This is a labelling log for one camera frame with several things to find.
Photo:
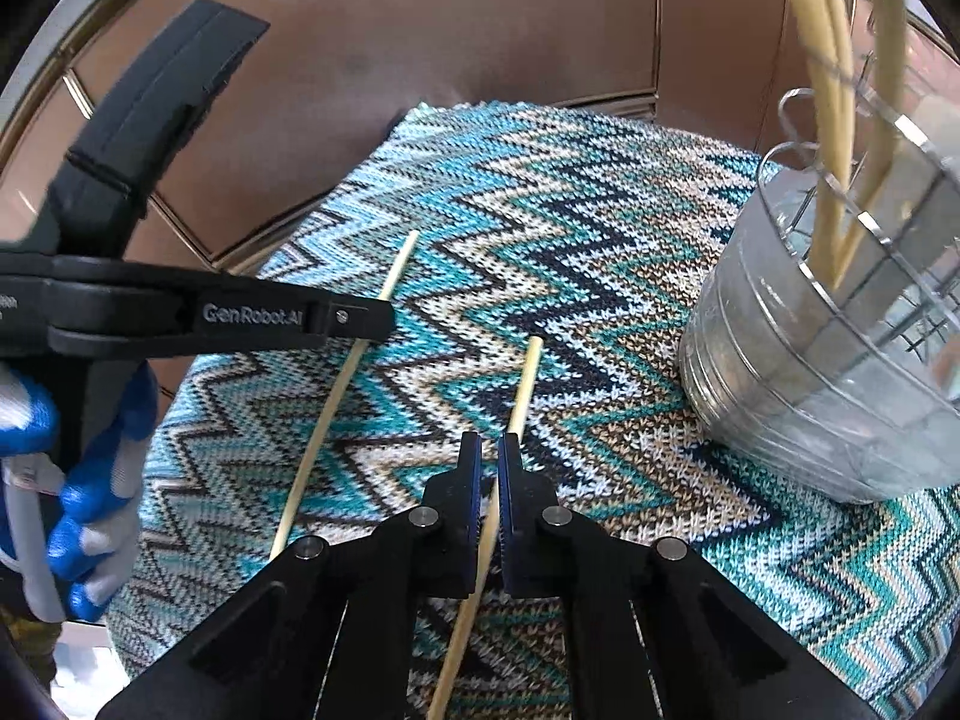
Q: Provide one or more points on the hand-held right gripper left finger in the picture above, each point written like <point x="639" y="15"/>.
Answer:
<point x="472" y="510"/>

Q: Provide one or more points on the person's left hand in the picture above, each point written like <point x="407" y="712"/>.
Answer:
<point x="97" y="525"/>

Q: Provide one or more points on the long bamboo chopstick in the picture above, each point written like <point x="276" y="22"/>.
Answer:
<point x="322" y="435"/>

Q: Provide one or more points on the zigzag knitted tablecloth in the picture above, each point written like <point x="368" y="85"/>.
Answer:
<point x="600" y="277"/>

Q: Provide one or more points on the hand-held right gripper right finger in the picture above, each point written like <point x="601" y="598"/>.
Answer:
<point x="508" y="510"/>

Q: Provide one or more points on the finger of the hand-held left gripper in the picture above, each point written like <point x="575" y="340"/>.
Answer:
<point x="360" y="321"/>

